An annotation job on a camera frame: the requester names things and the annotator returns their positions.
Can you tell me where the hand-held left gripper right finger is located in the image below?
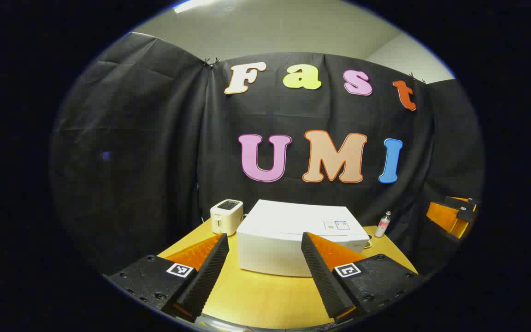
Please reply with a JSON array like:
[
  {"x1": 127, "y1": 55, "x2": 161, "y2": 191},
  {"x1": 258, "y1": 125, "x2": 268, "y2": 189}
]
[{"x1": 301, "y1": 231, "x2": 426, "y2": 324}]

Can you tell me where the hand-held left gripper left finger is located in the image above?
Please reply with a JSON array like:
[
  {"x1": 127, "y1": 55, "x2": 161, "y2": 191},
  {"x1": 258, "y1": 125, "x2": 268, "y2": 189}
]
[{"x1": 108, "y1": 233, "x2": 230, "y2": 323}]

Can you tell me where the white microwave oven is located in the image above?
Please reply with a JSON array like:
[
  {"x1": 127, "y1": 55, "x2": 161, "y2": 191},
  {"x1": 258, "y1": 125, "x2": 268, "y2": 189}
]
[{"x1": 236, "y1": 199, "x2": 371, "y2": 278}]

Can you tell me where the white toaster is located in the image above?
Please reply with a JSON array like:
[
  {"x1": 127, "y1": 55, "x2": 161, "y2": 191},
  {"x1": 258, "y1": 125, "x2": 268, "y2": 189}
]
[{"x1": 210, "y1": 199, "x2": 244, "y2": 237}]

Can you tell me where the small clear bottle pink label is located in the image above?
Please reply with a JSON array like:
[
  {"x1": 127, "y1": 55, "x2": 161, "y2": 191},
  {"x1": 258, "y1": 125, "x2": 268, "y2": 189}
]
[{"x1": 374, "y1": 211, "x2": 392, "y2": 238}]

